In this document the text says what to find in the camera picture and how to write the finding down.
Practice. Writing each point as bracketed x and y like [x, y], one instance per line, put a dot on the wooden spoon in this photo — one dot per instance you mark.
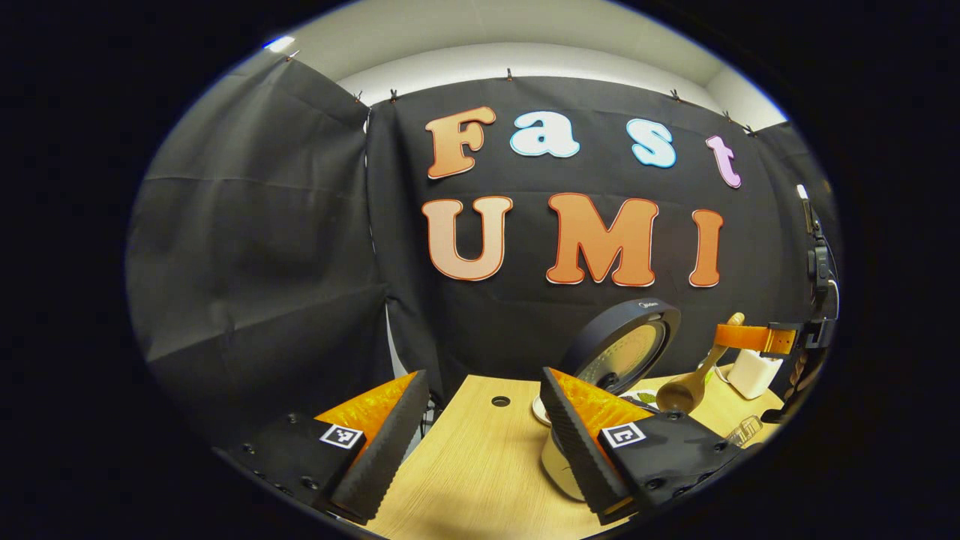
[679, 394]

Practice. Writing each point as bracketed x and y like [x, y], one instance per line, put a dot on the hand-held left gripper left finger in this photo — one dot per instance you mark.
[390, 450]

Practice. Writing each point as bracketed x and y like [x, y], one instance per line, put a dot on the white toaster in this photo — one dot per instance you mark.
[754, 375]

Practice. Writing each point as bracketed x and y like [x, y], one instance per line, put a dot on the clear square chopstick holder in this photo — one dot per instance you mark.
[742, 431]

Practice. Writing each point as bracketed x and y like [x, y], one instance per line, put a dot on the ceiling light panel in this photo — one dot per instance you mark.
[279, 43]

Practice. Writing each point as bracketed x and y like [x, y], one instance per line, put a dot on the black backdrop cloth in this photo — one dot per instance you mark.
[247, 247]

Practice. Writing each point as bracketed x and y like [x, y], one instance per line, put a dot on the black rice cooker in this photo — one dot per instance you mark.
[600, 326]

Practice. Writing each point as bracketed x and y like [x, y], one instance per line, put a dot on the white divided snack tray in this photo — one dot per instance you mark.
[641, 397]

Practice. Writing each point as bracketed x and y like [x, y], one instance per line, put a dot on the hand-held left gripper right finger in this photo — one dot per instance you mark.
[581, 457]

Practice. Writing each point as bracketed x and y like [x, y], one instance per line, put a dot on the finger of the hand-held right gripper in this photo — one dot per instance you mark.
[750, 337]

